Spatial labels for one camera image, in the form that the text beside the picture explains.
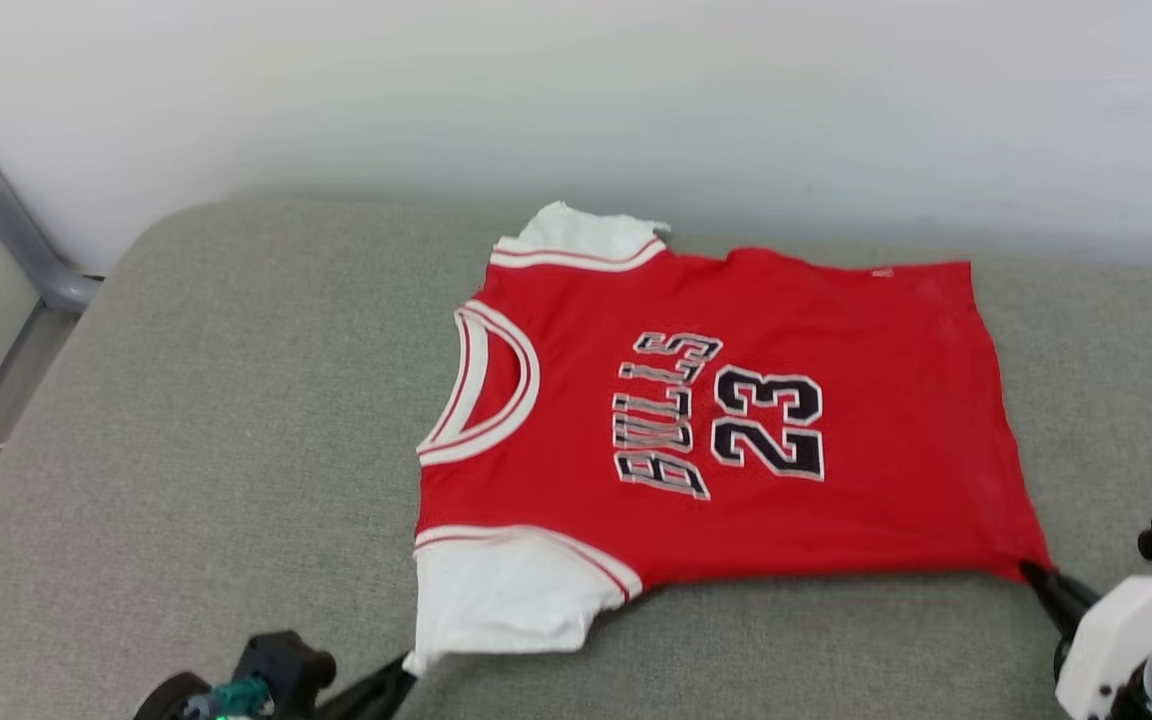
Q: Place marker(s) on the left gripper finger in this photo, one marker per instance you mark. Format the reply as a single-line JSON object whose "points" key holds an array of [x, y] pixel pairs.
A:
{"points": [[371, 695]]}

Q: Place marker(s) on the grey metal frame tube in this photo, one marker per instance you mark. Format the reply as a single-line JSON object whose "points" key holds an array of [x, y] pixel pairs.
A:
{"points": [[26, 245]]}

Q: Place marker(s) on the grey metal frame bar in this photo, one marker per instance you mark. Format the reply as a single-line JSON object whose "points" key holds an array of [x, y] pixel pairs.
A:
{"points": [[6, 390]]}

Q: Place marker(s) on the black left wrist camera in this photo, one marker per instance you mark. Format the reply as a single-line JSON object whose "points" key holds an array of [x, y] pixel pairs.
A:
{"points": [[281, 665]]}

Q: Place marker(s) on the red white basketball jersey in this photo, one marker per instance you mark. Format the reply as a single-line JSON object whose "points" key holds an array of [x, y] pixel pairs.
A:
{"points": [[836, 480]]}

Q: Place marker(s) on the grey fabric sofa seat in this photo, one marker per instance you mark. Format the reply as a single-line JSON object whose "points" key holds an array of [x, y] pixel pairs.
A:
{"points": [[236, 450]]}

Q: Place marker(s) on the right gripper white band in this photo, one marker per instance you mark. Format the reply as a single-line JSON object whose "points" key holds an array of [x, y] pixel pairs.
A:
{"points": [[1106, 640]]}

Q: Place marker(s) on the teal left camera connector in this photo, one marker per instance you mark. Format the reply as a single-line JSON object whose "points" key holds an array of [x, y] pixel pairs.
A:
{"points": [[236, 695]]}

